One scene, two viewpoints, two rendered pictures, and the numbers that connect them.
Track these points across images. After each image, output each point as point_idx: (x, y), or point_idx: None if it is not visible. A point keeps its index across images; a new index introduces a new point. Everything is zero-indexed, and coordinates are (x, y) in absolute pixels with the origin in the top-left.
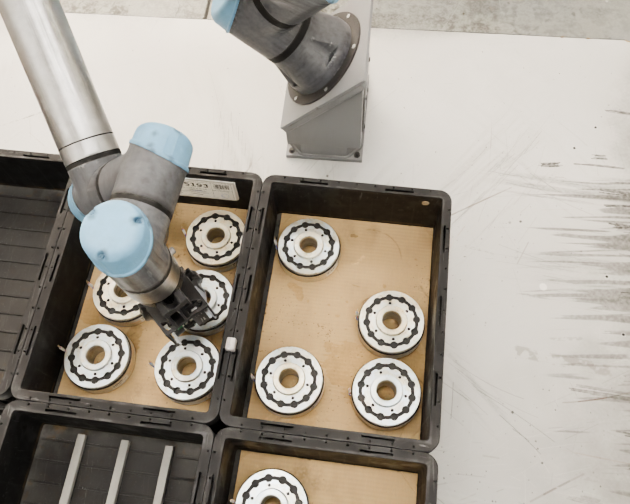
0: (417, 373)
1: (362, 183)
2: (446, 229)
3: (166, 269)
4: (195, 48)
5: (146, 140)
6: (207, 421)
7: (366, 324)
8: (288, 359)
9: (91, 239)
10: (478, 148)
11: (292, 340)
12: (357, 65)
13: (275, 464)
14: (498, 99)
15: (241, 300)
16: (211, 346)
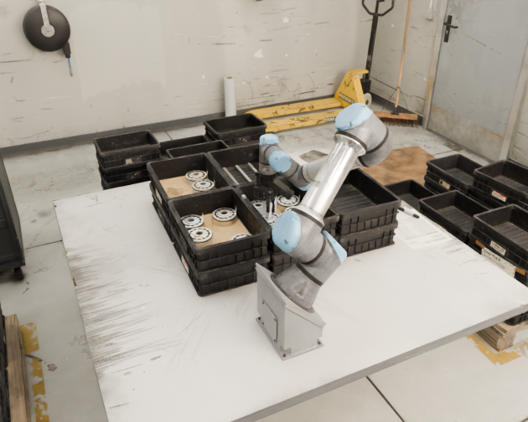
0: None
1: (232, 241)
2: (191, 240)
3: (259, 159)
4: (390, 335)
5: (281, 151)
6: (237, 186)
7: (207, 231)
8: (227, 216)
9: (271, 134)
10: (199, 350)
11: (231, 227)
12: (265, 271)
13: None
14: (199, 381)
15: (249, 205)
16: None
